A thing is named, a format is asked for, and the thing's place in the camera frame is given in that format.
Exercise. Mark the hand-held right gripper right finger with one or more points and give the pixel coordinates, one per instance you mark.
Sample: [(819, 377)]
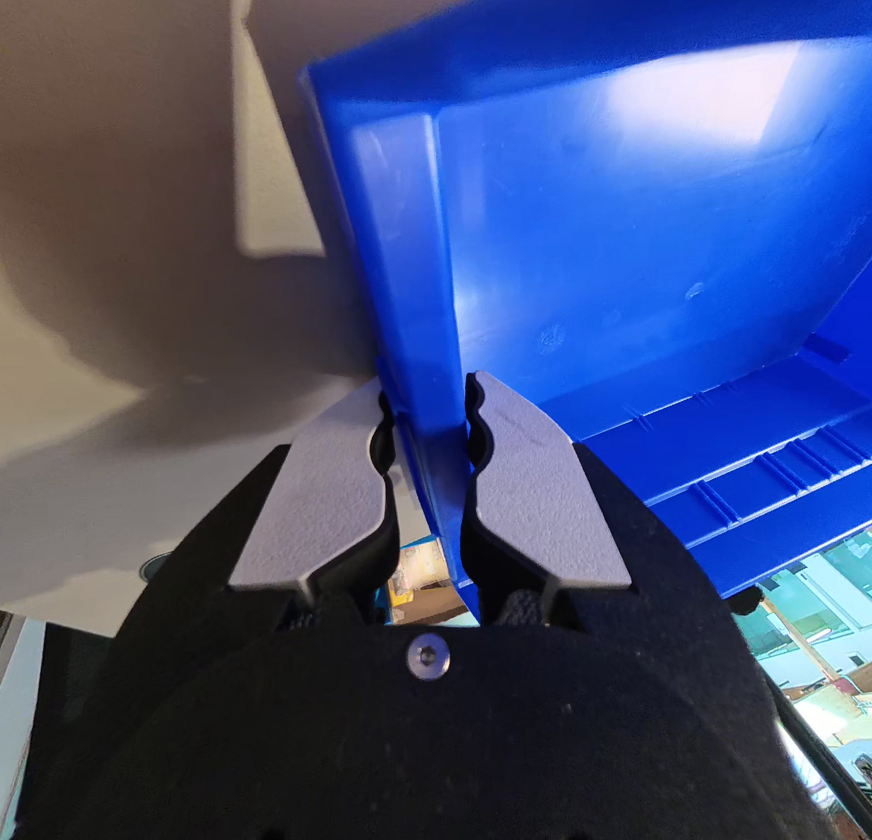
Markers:
[(545, 506)]

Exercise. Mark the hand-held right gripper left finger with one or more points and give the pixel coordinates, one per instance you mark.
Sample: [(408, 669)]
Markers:
[(320, 506)]

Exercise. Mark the blue plastic bin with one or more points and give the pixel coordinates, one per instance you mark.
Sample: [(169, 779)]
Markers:
[(613, 240)]

